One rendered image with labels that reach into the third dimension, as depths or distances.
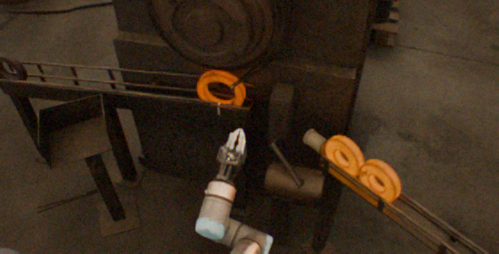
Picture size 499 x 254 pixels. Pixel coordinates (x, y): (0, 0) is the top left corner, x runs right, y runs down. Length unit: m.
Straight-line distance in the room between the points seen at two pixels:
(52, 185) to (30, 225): 0.25
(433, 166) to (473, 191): 0.26
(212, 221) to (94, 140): 0.66
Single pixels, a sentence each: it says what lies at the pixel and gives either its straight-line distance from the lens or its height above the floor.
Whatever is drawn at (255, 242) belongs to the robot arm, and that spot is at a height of 0.62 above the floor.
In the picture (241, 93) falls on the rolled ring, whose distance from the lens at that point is 1.58.
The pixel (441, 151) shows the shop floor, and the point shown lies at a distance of 2.63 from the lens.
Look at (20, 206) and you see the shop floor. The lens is 2.49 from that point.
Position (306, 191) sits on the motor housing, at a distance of 1.64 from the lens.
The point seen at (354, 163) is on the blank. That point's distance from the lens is 1.45.
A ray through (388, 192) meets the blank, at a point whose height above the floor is 0.73.
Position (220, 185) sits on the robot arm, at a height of 0.75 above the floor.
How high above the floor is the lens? 1.85
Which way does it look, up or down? 46 degrees down
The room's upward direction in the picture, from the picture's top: straight up
